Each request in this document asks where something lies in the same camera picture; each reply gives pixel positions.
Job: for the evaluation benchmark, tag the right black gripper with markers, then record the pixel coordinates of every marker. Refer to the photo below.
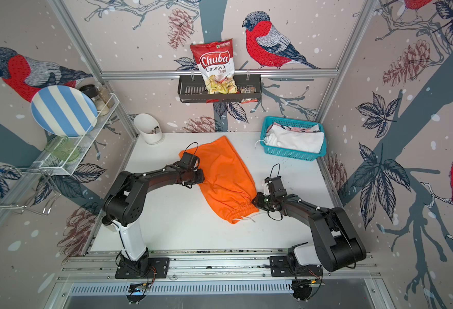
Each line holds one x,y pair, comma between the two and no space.
258,197

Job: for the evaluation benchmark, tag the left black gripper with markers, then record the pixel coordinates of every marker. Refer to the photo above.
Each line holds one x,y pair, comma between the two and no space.
201,178

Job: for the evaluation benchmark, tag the orange cloth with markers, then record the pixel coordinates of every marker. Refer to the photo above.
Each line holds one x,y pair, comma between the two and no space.
228,185

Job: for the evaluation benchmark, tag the white cloth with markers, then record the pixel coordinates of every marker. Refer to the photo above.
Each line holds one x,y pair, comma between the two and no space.
305,142

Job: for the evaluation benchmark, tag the pink shark print shorts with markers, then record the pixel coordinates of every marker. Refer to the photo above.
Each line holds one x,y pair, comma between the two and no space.
312,129

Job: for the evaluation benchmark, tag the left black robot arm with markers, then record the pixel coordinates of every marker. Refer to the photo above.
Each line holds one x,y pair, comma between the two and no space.
126,198

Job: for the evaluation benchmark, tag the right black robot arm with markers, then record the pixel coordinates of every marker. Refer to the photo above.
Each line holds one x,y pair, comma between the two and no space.
337,244

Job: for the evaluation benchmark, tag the white patterned cup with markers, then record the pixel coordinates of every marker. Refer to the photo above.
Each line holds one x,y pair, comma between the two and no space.
149,128

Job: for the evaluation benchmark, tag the teal plastic basket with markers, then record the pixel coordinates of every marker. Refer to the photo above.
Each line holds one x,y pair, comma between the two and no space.
281,152

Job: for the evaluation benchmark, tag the dark lid spice jar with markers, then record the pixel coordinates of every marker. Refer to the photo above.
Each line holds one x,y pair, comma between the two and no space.
91,91

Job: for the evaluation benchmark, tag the red Chuba chips bag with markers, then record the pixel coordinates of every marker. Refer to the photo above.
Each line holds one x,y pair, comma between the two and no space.
215,61

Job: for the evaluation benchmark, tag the green glass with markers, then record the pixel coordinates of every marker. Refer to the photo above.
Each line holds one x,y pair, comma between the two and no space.
63,149

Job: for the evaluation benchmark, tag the blue white striped plate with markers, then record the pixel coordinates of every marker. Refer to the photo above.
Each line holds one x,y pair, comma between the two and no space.
64,111

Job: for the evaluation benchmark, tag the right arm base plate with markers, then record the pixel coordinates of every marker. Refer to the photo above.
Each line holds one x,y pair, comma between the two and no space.
284,266

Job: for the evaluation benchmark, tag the black wire wall basket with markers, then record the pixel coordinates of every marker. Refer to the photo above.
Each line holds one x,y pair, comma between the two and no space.
239,88

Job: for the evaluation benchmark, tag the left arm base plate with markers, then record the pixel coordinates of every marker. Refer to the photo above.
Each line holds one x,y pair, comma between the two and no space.
146,267

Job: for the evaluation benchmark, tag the clear acrylic wall shelf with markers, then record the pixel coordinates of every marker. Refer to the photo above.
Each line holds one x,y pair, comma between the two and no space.
48,162

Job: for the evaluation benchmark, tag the metal wire wall hooks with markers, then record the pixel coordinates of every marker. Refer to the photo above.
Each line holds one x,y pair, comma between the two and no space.
28,190

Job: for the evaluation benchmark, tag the aluminium front rail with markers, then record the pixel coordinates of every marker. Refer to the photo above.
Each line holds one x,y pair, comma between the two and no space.
181,265

